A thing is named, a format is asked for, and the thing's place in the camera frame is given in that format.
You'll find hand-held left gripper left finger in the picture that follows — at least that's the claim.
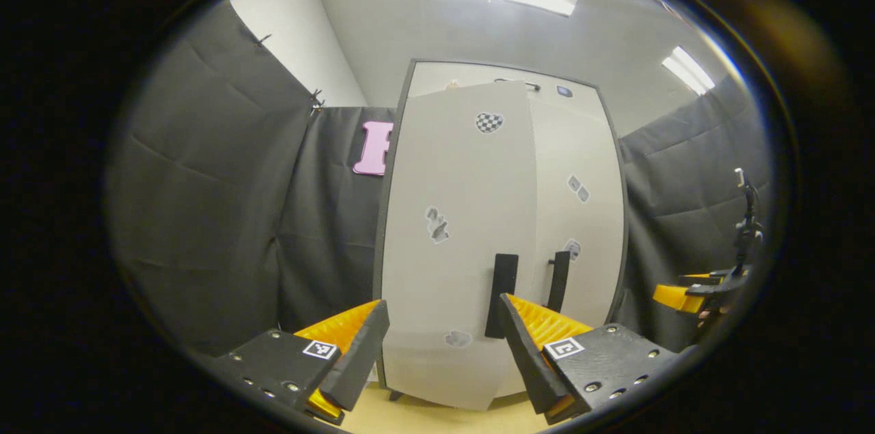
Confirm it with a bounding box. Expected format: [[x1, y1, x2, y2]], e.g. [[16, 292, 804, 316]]
[[213, 299, 390, 424]]

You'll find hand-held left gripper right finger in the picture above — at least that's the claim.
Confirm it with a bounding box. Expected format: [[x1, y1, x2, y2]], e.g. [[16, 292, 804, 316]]
[[498, 292, 698, 424]]

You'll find white shoe cabinet door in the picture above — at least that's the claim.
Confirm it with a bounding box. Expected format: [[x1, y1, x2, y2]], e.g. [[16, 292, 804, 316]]
[[379, 81, 539, 412], [526, 96, 624, 397]]

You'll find white shoe cabinet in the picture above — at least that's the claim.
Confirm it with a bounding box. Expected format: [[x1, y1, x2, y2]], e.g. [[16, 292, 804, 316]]
[[373, 58, 630, 414]]

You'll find small ceiling light panel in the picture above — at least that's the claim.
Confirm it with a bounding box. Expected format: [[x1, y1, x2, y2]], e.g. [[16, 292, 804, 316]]
[[661, 46, 716, 96]]

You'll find black backdrop cloth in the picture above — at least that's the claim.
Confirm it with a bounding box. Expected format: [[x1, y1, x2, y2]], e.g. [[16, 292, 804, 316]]
[[106, 0, 773, 356]]

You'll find black door handle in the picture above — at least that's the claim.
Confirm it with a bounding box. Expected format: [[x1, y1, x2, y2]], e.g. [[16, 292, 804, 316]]
[[547, 251, 571, 314], [485, 254, 519, 339]]

